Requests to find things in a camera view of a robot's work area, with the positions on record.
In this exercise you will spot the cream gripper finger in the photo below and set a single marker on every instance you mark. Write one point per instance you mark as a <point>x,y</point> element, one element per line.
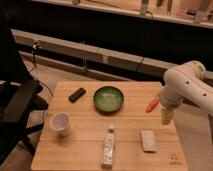
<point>167,116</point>

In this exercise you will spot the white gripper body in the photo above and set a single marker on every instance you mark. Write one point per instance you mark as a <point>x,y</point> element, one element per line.
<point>169,98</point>

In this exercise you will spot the black eraser block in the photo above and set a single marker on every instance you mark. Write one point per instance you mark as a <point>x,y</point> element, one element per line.
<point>77,94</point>

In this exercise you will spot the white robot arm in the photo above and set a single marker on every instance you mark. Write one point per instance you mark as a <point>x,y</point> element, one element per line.
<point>185,81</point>

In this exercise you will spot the white ceramic cup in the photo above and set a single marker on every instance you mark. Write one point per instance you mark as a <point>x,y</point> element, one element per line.
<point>60,123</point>

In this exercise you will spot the orange carrot toy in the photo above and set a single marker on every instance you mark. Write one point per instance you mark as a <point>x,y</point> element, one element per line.
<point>151,106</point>

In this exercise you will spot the grey sponge block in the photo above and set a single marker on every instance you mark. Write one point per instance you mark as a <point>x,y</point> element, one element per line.
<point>148,141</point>

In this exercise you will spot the green bowl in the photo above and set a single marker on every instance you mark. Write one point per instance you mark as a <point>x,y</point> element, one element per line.
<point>108,99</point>

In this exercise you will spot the white tube bottle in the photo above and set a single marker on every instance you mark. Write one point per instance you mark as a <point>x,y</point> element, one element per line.
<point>108,148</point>

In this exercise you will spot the black office chair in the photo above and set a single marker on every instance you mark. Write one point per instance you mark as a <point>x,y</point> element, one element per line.
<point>14,118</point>

